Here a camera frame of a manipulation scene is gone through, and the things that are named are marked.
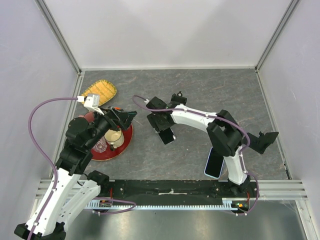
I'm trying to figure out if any clear glass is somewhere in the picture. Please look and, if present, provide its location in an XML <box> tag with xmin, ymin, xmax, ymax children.
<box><xmin>92</xmin><ymin>137</ymin><xmax>108</xmax><ymax>153</ymax></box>

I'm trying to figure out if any red round tray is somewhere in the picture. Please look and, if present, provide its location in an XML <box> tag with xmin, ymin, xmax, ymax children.
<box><xmin>91</xmin><ymin>124</ymin><xmax>133</xmax><ymax>162</ymax></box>

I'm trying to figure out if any black phone clear case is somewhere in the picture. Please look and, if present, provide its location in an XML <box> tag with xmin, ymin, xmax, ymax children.
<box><xmin>158</xmin><ymin>128</ymin><xmax>176</xmax><ymax>145</ymax></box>

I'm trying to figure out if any cream mug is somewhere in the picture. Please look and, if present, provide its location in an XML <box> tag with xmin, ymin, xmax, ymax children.
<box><xmin>104</xmin><ymin>129</ymin><xmax>125</xmax><ymax>151</ymax></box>

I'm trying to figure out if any phone with blue case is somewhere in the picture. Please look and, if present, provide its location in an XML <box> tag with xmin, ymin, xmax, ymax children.
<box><xmin>204</xmin><ymin>147</ymin><xmax>225</xmax><ymax>179</ymax></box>

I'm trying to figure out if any yellow woven bamboo basket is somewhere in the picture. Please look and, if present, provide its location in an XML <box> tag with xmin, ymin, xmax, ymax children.
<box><xmin>81</xmin><ymin>79</ymin><xmax>117</xmax><ymax>106</ymax></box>

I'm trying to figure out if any black folding phone stand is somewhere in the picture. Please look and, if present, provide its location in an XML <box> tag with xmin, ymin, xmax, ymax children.
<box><xmin>247</xmin><ymin>131</ymin><xmax>279</xmax><ymax>155</ymax></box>

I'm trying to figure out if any black round-base phone stand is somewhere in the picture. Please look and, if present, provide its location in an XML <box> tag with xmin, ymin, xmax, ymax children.
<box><xmin>170</xmin><ymin>91</ymin><xmax>187</xmax><ymax>106</ymax></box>

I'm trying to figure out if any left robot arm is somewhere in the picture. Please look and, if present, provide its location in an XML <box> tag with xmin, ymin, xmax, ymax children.
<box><xmin>14</xmin><ymin>107</ymin><xmax>137</xmax><ymax>240</ymax></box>

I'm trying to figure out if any grey cable duct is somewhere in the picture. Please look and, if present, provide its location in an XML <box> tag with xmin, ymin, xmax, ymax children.
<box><xmin>84</xmin><ymin>199</ymin><xmax>249</xmax><ymax>214</ymax></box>

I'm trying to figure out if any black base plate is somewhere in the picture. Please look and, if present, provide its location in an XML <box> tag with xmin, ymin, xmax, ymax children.
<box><xmin>99</xmin><ymin>179</ymin><xmax>257</xmax><ymax>204</ymax></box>

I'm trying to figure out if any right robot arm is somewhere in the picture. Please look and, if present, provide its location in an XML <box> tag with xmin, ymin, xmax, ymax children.
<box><xmin>145</xmin><ymin>92</ymin><xmax>250</xmax><ymax>197</ymax></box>

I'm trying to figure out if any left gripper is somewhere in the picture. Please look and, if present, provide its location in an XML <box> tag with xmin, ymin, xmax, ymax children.
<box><xmin>85</xmin><ymin>105</ymin><xmax>138</xmax><ymax>150</ymax></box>

